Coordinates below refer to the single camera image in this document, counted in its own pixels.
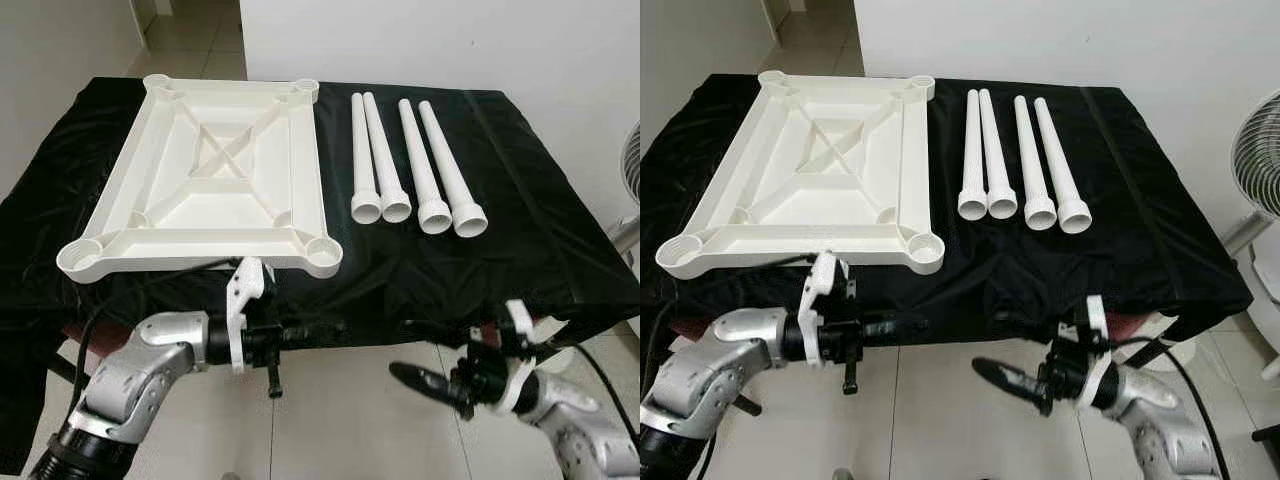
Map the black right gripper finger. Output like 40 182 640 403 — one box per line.
990 312 1059 341
972 357 1043 396
388 362 456 399
403 318 476 346

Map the white plastic table leg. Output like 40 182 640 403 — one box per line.
350 93 384 225
1033 97 1095 235
398 99 454 236
362 92 413 224
977 88 1019 220
1013 95 1059 232
957 89 990 221
417 100 490 239

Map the white plastic table top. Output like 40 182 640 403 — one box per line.
56 74 344 280
655 70 947 280

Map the black tablecloth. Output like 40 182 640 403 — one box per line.
640 72 1254 351
0 77 641 451

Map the white standing fan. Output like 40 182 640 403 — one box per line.
1218 88 1280 301
605 120 641 271

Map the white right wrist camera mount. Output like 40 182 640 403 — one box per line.
495 298 543 416
1075 295 1119 409

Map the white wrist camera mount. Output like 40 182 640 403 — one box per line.
800 252 839 367
495 298 543 416
225 258 266 374
1075 295 1119 409

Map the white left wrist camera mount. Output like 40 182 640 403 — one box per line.
800 252 839 367
225 258 266 374

